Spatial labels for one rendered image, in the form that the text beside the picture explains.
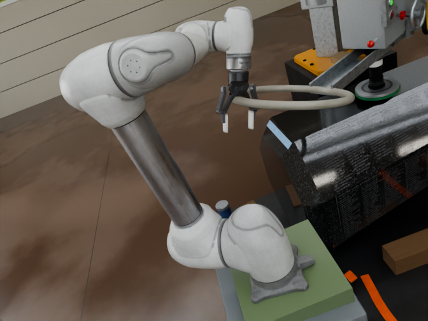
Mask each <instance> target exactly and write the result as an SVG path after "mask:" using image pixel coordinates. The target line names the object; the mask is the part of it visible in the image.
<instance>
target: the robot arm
mask: <svg viewBox="0 0 428 321"><path fill-rule="evenodd" d="M252 46H253V20H252V14H251V12H250V11H249V9H248V8H245V7H242V6H235V7H230V8H228V10H227V11H226V13H225V15H224V20H222V21H217V22H216V21H209V20H195V21H190V22H186V23H184V24H182V25H180V26H178V27H177V28H176V31H175V32H169V31H162V32H154V33H150V34H144V35H139V36H131V37H128V38H123V39H119V40H116V41H112V42H108V43H103V44H102V45H99V46H96V47H94V48H91V49H89V50H87V51H85V52H83V53H81V54H80V55H78V56H77V57H76V58H75V59H73V60H72V61H71V62H70V63H69V64H68V65H67V66H66V67H65V68H64V70H63V72H62V74H61V77H60V80H59V86H60V90H61V93H62V96H63V98H64V99H65V100H66V102H67V103H68V104H70V105H71V106H72V107H74V108H76V109H77V110H80V111H84V112H86V113H87V114H89V115H90V116H91V117H92V118H94V119H95V120H97V121H98V122H99V123H100V124H101V125H103V126H105V127H107V128H109V129H111V130H112V131H113V132H114V134H115V136H116V137H117V138H118V140H119V142H120V143H121V145H122V146H123V148H124V149H125V151H126V152H127V154H128V155H129V157H130V158H131V160H132V161H133V163H134V164H135V166H136V167H137V169H138V170H139V172H140V173H141V175H142V176H143V178H144V179H145V181H146V182H147V184H148V186H149V187H150V188H151V190H152V192H153V193H154V194H155V196H156V198H157V199H158V200H159V202H160V203H161V205H162V207H163V208H164V209H165V211H166V213H167V214H168V215H169V217H170V219H171V224H170V228H169V233H168V238H167V246H168V251H169V253H170V255H171V256H172V258H173V259H174V260H175V261H177V262H179V263H180V264H182V265H184V266H187V267H190V268H201V269H222V268H233V269H237V270H240V271H244V272H246V273H249V274H250V283H251V289H252V291H251V296H250V299H251V300H252V302H253V303H254V304H257V303H260V302H261V301H263V300H265V299H269V298H272V297H277V296H281V295H284V294H289V293H292V292H299V291H300V292H304V291H306V290H308V288H309V285H308V282H307V281H306V280H305V278H304V276H303V272H302V269H305V268H307V267H309V266H311V265H313V264H314V263H315V261H314V260H313V256H312V255H300V256H298V255H297V253H298V249H297V246H296V245H291V244H290V241H289V238H288V236H287V233H286V232H285V229H284V228H283V226H282V224H281V222H280V221H279V220H278V218H277V217H276V215H275V214H274V213H273V212H272V211H270V210H269V209H268V208H266V207H265V206H263V205H261V204H246V205H244V206H241V207H239V208H238V209H236V210H235V211H234V212H233V213H232V214H231V216H230V217H229V218H222V217H221V216H220V215H219V214H218V213H217V212H215V211H214V210H213V209H212V208H211V207H210V206H208V205H207V204H203V203H199V201H198V200H197V198H196V196H195V194H194V193H193V191H192V189H191V188H190V186H189V184H188V182H187V181H186V179H185V177H184V175H183V174H182V172H181V170H180V168H179V167H178V165H177V163H176V161H175V160H174V158H173V156H172V155H171V153H170V151H169V149H168V148H167V146H166V144H165V142H164V141H163V139H162V137H161V136H160V134H159V132H158V130H157V129H156V127H155V125H154V124H153V122H152V120H151V118H150V117H149V115H148V113H147V112H146V109H145V107H146V99H145V94H147V93H149V92H151V91H153V90H156V89H158V88H160V87H162V86H164V85H165V84H167V83H170V82H173V81H175V80H177V79H179V78H181V77H182V76H183V75H184V74H185V73H188V72H189V71H190V70H191V69H192V68H193V67H194V66H195V65H196V64H197V63H198V62H199V61H200V60H201V59H203V58H204V57H205V55H206V54H207V53H208V52H214V51H222V52H226V69H228V70H230V71H229V72H228V81H229V84H228V86H225V87H224V86H221V87H220V97H219V100H218V104H217V108H216V112H217V113H219V114H221V123H223V131H224V132H226V133H228V114H226V113H227V110H228V109H229V107H230V105H231V103H232V100H233V99H234V98H235V97H238V96H243V97H244V98H249V99H250V97H249V94H248V92H247V90H248V88H249V89H250V93H251V97H252V99H258V97H257V93H256V85H255V84H250V85H249V84H248V80H249V72H248V71H247V69H250V68H251V51H252ZM228 89H229V91H230V92H229V94H228V98H227V99H226V101H225V97H226V92H227V90H228ZM224 101H225V103H224Z"/></svg>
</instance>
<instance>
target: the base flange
mask: <svg viewBox="0 0 428 321"><path fill-rule="evenodd" d="M365 57H366V55H365V54H362V55H361V59H362V60H363V59H364V58H365ZM294 62H295V63H297V64H299V65H300V66H302V67H303V68H305V69H307V70H308V71H310V72H312V73H313V74H315V75H317V76H319V75H321V74H322V73H323V72H324V71H326V70H327V69H329V68H330V67H331V66H332V65H334V64H333V63H331V58H330V57H317V53H316V49H315V48H312V49H310V50H307V51H305V52H303V53H300V54H298V55H296V56H295V57H294Z"/></svg>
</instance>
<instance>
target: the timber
mask: <svg viewBox="0 0 428 321"><path fill-rule="evenodd" d="M382 252H383V260H384V261H385V262H386V263H387V265H388V266H389V268H390V269H391V270H392V271H393V272H394V273H395V275H398V274H401V273H403V272H406V271H409V270H411V269H414V268H417V267H419V266H422V265H424V264H427V263H428V228H427V229H424V230H422V231H418V232H416V233H414V234H410V235H409V236H405V237H403V238H401V239H397V240H395V241H392V242H390V243H387V244H385V245H382Z"/></svg>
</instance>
